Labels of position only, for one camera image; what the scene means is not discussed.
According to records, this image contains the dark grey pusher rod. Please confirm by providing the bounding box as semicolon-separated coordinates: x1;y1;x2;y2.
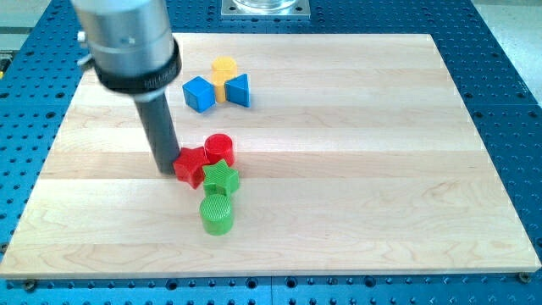
135;93;180;175

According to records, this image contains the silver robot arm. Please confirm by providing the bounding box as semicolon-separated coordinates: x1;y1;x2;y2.
71;0;182;175

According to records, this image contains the blue cube block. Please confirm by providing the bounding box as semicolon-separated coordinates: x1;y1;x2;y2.
182;76;215;113

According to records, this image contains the red star block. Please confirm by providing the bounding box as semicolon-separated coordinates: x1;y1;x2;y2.
173;147;209;189

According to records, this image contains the red cylinder block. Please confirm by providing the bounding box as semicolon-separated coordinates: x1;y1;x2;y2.
204;133;235;166

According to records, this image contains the yellow block behind blue ones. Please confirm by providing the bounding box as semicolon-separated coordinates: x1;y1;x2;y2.
211;71;236;103

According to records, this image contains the yellow cylinder block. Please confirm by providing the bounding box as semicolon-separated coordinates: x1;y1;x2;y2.
211;56;238;76

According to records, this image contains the blue triangle block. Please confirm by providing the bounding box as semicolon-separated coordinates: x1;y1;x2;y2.
224;74;251;108

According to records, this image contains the green star block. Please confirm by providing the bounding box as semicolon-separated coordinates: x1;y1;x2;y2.
202;159;240;197

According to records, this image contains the green cylinder block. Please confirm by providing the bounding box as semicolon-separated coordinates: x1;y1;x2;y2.
199;194;234;236

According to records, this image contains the wooden board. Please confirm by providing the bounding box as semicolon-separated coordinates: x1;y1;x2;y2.
1;34;540;280

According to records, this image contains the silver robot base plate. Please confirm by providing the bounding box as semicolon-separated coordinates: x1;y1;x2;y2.
221;0;311;17

